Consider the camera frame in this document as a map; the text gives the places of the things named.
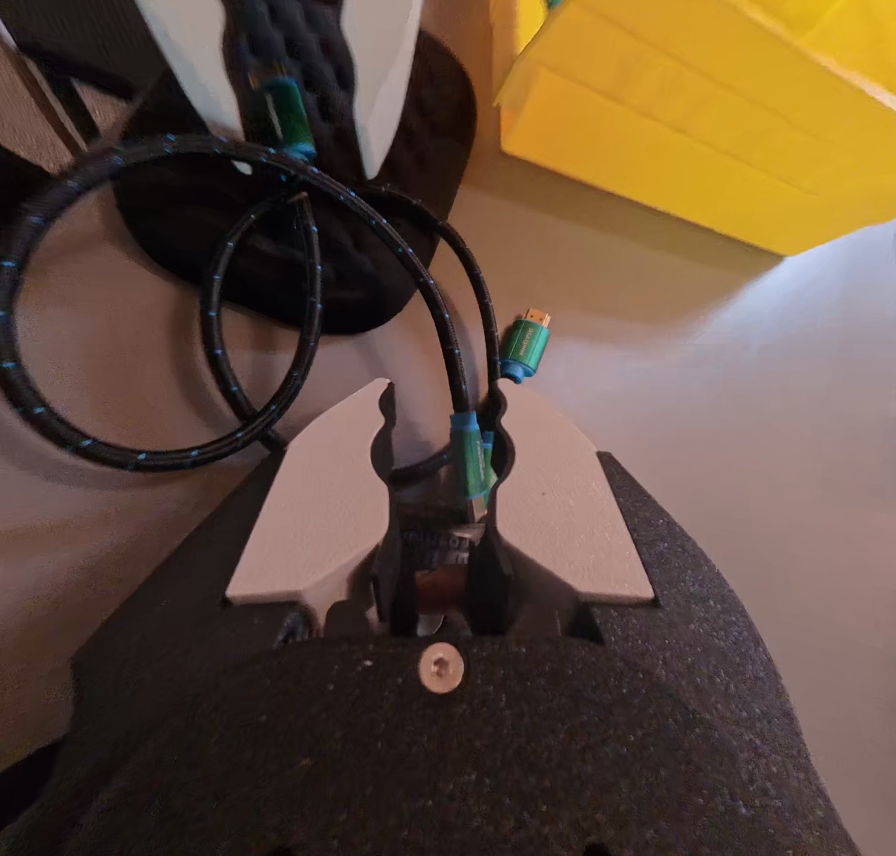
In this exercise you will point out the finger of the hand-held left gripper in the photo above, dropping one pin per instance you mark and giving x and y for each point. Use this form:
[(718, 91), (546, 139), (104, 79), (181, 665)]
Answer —
[(175, 16), (381, 44)]

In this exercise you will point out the yellow plastic bin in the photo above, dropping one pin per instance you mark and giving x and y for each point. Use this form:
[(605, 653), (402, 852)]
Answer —
[(700, 100)]

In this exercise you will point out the black quilted wrist rest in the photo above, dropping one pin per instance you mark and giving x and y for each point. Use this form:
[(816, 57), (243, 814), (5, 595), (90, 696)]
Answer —
[(371, 289)]

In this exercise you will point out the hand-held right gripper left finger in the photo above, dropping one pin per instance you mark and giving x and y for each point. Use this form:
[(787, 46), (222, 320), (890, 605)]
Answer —
[(315, 513)]

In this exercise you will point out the black video switch box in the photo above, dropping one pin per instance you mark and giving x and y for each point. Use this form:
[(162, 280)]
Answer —
[(434, 541)]

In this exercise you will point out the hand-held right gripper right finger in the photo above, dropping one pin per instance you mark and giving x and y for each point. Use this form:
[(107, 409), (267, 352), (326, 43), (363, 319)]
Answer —
[(567, 520)]

